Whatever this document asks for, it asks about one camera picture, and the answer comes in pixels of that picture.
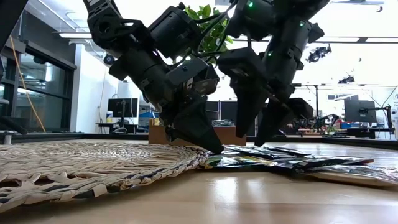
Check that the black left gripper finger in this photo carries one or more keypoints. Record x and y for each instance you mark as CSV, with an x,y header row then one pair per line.
x,y
199,130

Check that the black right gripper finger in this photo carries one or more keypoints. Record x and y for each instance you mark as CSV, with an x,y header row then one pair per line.
x,y
248,109
273,124

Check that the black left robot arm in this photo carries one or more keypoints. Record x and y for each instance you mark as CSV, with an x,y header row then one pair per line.
x,y
105,28

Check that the black background robot arm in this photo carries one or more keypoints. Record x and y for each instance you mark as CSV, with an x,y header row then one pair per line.
x,y
325,119

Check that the brown wooden three-compartment box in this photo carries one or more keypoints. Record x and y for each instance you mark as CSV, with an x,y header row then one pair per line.
x,y
227,137

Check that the black computer monitor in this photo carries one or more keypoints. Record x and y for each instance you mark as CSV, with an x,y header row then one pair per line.
x,y
360,110
122,107

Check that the white plastic bottle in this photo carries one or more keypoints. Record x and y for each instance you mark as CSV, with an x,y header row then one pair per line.
x,y
109,116

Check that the green potted plant black pot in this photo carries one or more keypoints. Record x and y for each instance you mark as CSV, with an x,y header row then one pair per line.
x,y
217,31

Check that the blue storage bin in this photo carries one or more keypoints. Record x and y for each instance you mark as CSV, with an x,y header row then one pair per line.
x,y
349,125

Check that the ceiling light strip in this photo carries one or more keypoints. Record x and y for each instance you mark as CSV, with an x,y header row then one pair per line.
x,y
74,35

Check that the round woven straw placemat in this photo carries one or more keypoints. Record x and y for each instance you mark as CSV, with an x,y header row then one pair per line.
x,y
93,161

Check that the black ceiling camera rig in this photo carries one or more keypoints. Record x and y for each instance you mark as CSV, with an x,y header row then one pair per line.
x,y
318,53
346,79

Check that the black background station frame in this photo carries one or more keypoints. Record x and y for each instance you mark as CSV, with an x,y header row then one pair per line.
x,y
311,85

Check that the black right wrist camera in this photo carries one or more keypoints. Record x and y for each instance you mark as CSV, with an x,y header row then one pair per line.
x,y
242,63

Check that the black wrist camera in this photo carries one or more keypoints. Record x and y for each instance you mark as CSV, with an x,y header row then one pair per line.
x,y
242,63
192,71

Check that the dome security camera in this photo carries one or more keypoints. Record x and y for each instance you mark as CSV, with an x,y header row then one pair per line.
x,y
109,58

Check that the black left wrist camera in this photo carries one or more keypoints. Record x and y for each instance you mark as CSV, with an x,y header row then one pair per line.
x,y
192,71

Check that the black aluminium table frame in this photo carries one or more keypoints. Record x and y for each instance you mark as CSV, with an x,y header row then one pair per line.
x,y
77,136

